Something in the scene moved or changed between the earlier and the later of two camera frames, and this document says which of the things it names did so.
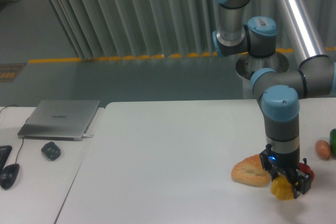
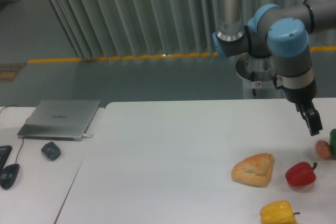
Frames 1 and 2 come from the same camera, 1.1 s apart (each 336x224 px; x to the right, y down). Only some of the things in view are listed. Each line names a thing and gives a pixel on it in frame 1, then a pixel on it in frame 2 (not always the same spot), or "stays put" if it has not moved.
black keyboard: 5,151 stays put
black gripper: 286,162 to 307,110
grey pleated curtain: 123,14 stays put
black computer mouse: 8,174 stays put
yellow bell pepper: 281,188 to 279,212
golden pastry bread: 250,171 stays put
